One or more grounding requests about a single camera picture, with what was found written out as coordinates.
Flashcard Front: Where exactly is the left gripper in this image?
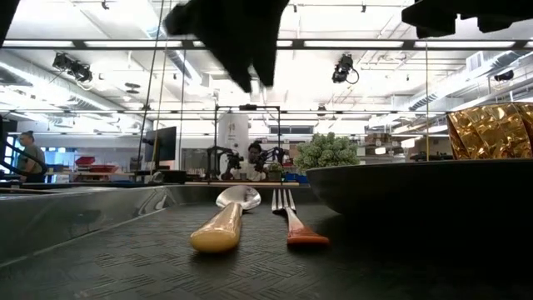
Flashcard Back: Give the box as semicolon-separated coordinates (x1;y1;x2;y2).
164;0;291;93

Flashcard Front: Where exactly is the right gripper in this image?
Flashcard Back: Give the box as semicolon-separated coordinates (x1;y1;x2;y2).
401;0;533;39

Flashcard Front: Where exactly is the amber faceted cup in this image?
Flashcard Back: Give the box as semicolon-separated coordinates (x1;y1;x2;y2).
446;102;533;161

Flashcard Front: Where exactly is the black round plate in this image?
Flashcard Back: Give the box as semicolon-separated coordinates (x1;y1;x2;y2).
306;157;533;222

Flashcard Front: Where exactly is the yellow-handled metal spoon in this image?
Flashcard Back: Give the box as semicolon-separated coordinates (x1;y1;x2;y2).
189;185;262;254

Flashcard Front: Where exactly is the orange-handled metal fork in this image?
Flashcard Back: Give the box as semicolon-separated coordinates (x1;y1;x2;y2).
271;188;330;247

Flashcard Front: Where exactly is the black square tray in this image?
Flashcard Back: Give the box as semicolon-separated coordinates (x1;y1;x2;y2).
0;182;533;300

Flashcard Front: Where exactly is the white column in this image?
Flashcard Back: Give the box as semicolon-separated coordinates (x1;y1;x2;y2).
217;112;250;168

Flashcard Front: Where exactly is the person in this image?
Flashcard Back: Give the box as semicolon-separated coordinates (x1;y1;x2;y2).
16;130;47;183
239;141;268;183

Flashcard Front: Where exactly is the background robot rig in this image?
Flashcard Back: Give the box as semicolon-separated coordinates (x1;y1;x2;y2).
207;103;289;184

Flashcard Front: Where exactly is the small potted plant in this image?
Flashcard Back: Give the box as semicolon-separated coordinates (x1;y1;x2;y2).
266;161;284;183

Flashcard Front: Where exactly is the green artificial plant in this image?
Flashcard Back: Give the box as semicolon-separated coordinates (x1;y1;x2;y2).
293;132;361;172

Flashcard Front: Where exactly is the black monitor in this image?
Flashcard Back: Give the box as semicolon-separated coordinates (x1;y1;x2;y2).
143;126;178;168

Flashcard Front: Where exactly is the red bin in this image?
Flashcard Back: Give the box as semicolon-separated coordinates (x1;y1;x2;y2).
74;156;120;174

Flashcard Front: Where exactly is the black ceiling-hung camera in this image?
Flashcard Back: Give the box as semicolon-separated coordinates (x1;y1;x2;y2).
331;52;360;85

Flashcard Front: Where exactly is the black aluminium table frame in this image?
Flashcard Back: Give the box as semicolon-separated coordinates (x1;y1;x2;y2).
0;38;533;188

